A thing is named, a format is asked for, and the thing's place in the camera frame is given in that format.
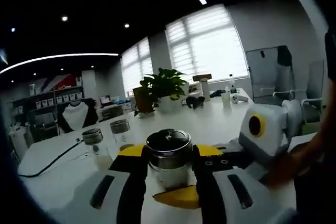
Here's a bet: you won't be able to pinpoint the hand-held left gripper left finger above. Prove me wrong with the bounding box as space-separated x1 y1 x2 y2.
46 144 147 224

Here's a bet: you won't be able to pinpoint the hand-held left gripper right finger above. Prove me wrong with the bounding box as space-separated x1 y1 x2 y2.
193 144 297 224

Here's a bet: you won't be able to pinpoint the small glass seasoning bottle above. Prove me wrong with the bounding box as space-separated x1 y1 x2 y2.
145 129 196 192

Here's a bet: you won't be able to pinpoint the medium glass seasoning bottle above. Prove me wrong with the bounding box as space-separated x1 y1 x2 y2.
81 128 113 172

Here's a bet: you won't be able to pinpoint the tall brown-filled seasoning bottle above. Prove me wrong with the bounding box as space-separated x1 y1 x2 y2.
110 119 135 152

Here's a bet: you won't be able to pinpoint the person's right hand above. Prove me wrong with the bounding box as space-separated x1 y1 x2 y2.
266 145 307 188

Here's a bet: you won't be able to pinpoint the white handheld controller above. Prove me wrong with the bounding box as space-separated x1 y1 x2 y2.
230 94 248 104

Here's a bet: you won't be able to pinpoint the white paper cup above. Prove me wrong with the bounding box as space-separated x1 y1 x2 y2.
221 92 232 109

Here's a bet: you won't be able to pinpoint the grey whiteboard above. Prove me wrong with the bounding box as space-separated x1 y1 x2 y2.
246 46 295 99

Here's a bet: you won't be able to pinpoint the white office chair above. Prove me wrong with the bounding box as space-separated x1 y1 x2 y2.
272 60 325 125

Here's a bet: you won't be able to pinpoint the grey headphones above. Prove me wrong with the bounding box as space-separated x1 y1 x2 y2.
185 95 206 110

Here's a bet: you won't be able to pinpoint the dark hanging jacket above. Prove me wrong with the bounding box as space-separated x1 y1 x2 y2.
277 45 293 67

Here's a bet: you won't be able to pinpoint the tall white carton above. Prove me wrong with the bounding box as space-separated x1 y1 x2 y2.
201 81 211 103

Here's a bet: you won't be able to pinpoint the white plant pot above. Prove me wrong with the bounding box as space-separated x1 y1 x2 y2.
158 95 182 114

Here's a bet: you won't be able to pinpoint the flat cardboard box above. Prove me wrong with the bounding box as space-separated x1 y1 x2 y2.
192 73 212 82

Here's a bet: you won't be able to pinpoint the wide window with blinds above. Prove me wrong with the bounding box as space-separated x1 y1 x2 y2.
164 4 249 82

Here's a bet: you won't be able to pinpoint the brown cardboard box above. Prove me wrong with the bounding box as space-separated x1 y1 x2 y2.
132 86 154 113

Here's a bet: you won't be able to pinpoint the row of white storage boxes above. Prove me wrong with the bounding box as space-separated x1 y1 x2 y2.
30 91 83 109

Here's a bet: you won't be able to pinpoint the large green leafy plant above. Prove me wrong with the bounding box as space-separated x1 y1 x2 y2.
139 67 189 105

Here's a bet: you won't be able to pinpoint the small lit monitor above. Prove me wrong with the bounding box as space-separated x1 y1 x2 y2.
99 94 119 107

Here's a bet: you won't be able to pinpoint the narrow window with blinds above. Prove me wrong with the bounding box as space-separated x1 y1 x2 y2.
120 37 154 93

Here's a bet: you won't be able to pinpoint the round ceiling downlights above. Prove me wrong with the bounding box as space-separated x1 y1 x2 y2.
10 15 131 77

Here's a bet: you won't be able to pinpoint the black power cable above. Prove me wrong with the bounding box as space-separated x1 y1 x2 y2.
17 138 85 178

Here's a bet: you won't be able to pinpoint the wall storage shelf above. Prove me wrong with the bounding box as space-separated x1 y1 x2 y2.
10 82 85 116

